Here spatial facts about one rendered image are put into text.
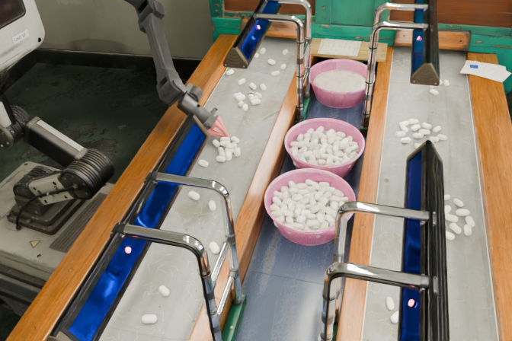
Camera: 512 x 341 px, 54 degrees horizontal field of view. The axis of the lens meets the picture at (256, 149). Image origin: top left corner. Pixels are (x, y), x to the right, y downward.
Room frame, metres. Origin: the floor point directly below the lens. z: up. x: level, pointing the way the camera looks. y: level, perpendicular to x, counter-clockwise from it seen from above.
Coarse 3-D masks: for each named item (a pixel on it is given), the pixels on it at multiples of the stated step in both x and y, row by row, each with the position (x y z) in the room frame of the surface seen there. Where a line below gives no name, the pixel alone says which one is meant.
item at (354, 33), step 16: (224, 32) 2.20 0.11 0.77; (240, 32) 2.18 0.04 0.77; (320, 32) 2.06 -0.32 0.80; (336, 32) 2.04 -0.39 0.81; (352, 32) 2.02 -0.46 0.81; (368, 32) 2.00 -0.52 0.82; (384, 32) 1.98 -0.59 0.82; (400, 48) 1.99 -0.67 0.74; (480, 48) 1.87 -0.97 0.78; (496, 48) 1.85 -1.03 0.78
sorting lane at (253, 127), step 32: (256, 64) 1.92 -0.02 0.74; (288, 64) 1.90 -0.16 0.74; (224, 96) 1.68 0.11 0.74; (256, 128) 1.45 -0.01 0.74; (256, 160) 1.27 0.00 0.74; (192, 224) 1.00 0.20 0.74; (160, 256) 0.89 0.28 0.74; (192, 256) 0.89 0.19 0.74; (128, 288) 0.79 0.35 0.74; (192, 288) 0.78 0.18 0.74; (128, 320) 0.70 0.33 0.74; (160, 320) 0.69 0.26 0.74; (192, 320) 0.69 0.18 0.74
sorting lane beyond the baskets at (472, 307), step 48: (432, 96) 1.59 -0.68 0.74; (384, 144) 1.32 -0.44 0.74; (384, 192) 1.09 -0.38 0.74; (480, 192) 1.06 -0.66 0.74; (384, 240) 0.90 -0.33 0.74; (480, 240) 0.88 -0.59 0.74; (384, 288) 0.74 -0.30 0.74; (480, 288) 0.73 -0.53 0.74; (384, 336) 0.61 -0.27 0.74; (480, 336) 0.60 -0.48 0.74
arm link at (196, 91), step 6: (174, 78) 1.46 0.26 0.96; (174, 84) 1.44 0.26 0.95; (180, 84) 1.45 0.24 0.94; (192, 84) 1.54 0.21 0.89; (180, 90) 1.43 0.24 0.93; (186, 90) 1.44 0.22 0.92; (192, 90) 1.50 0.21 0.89; (198, 90) 1.51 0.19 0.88; (180, 96) 1.43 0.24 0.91; (198, 96) 1.48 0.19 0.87; (174, 102) 1.43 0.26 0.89; (198, 102) 1.48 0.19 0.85
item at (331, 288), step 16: (352, 208) 0.67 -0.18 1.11; (368, 208) 0.66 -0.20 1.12; (384, 208) 0.65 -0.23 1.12; (400, 208) 0.65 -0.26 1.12; (336, 224) 0.67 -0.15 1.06; (336, 240) 0.67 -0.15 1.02; (336, 256) 0.67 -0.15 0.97; (336, 272) 0.52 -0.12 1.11; (352, 272) 0.52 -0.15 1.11; (368, 272) 0.51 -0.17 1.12; (384, 272) 0.51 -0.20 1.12; (400, 272) 0.51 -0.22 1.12; (336, 288) 0.67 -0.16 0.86; (416, 288) 0.48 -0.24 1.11; (336, 304) 0.64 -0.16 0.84; (336, 320) 0.67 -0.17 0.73
